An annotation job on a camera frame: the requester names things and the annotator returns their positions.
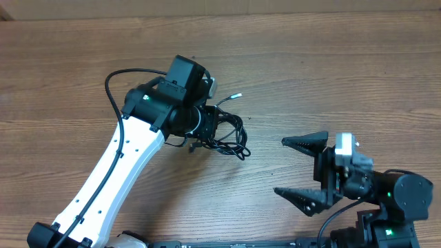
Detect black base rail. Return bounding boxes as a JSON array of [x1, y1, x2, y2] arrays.
[[147, 238, 318, 248]]

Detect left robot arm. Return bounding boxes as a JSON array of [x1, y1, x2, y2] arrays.
[[27, 55, 216, 247]]

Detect thick black USB cable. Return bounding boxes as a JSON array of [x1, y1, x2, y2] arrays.
[[189, 108, 252, 161]]

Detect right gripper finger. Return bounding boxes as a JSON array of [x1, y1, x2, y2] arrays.
[[281, 131, 329, 157], [274, 187, 333, 217]]

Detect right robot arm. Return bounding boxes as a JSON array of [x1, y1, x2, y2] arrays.
[[274, 132, 433, 247]]

